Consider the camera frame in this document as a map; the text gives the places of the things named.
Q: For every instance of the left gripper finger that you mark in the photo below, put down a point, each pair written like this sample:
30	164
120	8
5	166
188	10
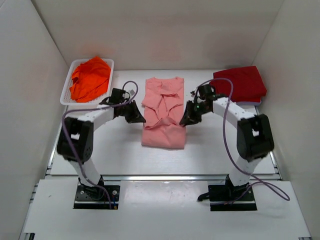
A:
132	118
131	108

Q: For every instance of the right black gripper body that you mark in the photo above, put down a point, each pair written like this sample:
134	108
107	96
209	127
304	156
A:
200	110

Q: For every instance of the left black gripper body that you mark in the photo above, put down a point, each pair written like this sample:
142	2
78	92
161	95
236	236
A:
123	110

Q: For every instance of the pink polo shirt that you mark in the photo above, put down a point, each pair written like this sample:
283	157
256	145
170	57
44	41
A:
163	105

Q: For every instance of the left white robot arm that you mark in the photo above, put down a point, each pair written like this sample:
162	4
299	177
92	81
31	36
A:
76	139

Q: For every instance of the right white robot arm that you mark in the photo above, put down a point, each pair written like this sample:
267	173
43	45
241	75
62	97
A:
254	139

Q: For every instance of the orange t shirt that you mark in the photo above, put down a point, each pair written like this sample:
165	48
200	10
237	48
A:
90	80

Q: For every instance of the white tray under red shirt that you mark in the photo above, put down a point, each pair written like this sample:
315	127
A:
249	103

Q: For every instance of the folded red t shirt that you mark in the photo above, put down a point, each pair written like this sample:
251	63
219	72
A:
246	83

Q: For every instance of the white plastic basket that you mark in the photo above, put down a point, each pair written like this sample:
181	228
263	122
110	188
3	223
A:
65	95

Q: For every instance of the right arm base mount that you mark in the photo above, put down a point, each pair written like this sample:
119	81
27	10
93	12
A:
228	198

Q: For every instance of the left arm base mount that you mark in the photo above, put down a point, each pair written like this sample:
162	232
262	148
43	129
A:
93	198

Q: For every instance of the aluminium table rail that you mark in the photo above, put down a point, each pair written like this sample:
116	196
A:
220	177

